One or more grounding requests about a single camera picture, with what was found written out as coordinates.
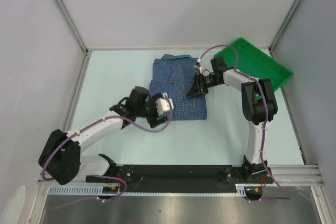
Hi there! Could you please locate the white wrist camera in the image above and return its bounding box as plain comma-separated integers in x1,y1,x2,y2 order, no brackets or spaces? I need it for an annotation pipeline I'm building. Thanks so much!
155,92,174,116
194,58,205,74

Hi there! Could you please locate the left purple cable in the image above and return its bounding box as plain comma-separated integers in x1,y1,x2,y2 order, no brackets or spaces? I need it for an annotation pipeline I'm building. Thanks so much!
41,98,175,210

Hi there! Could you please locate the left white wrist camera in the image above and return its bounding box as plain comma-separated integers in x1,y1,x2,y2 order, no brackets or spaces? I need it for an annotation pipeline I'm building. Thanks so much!
155,92,174,116

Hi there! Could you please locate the blue checkered long sleeve shirt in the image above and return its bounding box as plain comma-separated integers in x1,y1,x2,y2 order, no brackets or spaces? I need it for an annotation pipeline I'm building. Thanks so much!
149,54,207,121

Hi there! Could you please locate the aluminium frame rail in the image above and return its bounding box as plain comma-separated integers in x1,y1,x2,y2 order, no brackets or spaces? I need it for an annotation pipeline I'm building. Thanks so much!
45,165,322,186

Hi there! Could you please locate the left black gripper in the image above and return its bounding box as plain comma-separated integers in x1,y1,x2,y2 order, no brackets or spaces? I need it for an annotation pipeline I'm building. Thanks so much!
135,93,167,127

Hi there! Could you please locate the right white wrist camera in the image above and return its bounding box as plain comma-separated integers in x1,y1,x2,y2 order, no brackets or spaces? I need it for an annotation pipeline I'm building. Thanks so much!
194,58,205,74

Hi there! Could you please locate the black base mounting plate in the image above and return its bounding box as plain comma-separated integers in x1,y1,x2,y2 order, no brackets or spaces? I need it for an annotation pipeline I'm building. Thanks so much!
86,165,274,195

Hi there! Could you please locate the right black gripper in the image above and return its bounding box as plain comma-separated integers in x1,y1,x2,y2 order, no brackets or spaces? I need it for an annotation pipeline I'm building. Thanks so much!
186,72,222,99

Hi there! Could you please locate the green plastic tray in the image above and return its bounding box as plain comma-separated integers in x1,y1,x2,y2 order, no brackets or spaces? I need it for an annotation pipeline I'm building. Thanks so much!
230,37,293,94

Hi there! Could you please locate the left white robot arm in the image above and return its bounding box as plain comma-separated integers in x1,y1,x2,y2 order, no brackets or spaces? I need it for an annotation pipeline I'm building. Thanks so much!
38,86,174,185

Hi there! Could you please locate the grey slotted cable duct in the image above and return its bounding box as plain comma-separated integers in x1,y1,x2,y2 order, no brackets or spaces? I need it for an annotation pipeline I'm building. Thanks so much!
48,183,263,198

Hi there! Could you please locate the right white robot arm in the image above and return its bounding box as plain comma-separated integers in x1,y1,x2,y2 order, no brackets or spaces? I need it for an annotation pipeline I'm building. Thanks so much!
186,58,278,183

